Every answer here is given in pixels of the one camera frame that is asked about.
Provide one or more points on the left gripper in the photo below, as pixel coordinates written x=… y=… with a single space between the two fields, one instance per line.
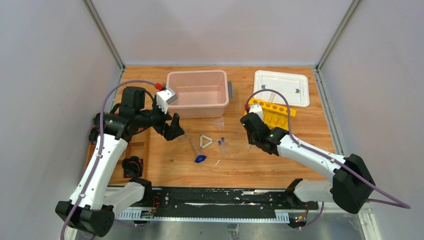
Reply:
x=164 y=120

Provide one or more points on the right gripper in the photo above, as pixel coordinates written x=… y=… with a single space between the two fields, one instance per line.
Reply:
x=250 y=139

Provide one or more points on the blue capped tube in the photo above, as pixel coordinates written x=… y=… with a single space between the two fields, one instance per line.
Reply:
x=220 y=147
x=224 y=144

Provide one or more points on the glass graduated tube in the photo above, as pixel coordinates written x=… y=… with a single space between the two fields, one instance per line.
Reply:
x=194 y=147

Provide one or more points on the blue plastic clip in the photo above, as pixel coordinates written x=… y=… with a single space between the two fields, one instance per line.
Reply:
x=200 y=158

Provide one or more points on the small glass flask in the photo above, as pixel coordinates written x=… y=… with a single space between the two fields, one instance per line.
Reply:
x=185 y=137

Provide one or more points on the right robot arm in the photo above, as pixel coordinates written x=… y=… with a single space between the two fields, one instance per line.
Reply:
x=348 y=181

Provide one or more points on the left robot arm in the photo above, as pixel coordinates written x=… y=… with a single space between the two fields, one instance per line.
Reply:
x=89 y=209

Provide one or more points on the yellow test tube rack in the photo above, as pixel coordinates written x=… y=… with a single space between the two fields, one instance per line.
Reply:
x=274 y=115

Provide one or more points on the wooden compartment tray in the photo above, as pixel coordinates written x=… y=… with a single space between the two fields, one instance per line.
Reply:
x=138 y=146

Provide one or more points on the clear plastic funnel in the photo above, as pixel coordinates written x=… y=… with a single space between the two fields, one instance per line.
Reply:
x=218 y=123

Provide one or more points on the clay pipe triangle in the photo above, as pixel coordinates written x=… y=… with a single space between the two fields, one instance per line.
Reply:
x=205 y=141

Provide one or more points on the pink plastic bin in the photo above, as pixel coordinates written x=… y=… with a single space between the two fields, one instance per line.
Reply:
x=200 y=93

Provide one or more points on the rolled dark floral tie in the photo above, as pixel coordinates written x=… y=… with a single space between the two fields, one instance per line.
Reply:
x=132 y=167

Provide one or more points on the white plastic lid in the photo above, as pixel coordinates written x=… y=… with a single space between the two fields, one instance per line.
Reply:
x=294 y=87

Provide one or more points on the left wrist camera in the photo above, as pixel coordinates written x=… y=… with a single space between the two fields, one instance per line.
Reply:
x=164 y=98

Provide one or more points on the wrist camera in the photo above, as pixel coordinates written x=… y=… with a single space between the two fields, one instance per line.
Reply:
x=164 y=98
x=256 y=108

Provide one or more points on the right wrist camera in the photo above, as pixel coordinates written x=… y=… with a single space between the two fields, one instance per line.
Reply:
x=256 y=108

